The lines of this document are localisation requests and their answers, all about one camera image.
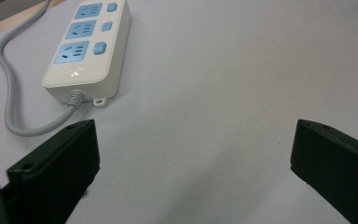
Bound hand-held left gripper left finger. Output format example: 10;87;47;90
1;119;101;224

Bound grey power strip cable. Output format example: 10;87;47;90
0;0;85;138

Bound white power strip blue sockets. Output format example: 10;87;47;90
41;0;132;108

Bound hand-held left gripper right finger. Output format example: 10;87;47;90
290;119;358;224

